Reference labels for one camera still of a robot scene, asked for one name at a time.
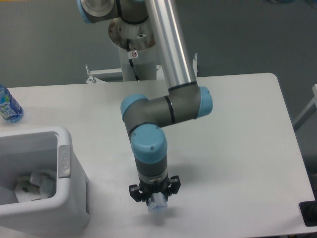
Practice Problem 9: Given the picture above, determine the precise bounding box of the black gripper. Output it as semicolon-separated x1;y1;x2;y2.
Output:
128;173;181;202

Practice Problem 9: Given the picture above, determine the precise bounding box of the crushed clear plastic bottle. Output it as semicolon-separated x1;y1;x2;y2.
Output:
148;193;167;213

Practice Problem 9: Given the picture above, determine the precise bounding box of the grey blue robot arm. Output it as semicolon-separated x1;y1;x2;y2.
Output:
77;0;212;203

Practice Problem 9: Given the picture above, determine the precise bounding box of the crumpled paper trash in bin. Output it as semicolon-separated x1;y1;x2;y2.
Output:
14;169;57;203

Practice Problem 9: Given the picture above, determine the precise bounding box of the white plastic trash can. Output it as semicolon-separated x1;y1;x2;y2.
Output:
0;126;90;234

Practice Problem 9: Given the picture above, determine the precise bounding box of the black device at table edge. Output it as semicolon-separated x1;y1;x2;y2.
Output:
299;200;317;227

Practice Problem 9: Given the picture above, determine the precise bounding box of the blue labelled water bottle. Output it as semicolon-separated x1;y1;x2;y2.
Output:
0;85;23;123

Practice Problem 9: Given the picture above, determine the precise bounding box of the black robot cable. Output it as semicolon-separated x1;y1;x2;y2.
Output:
126;38;140;81

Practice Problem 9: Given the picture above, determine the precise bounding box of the white frame at right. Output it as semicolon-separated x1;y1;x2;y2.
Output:
293;84;317;132

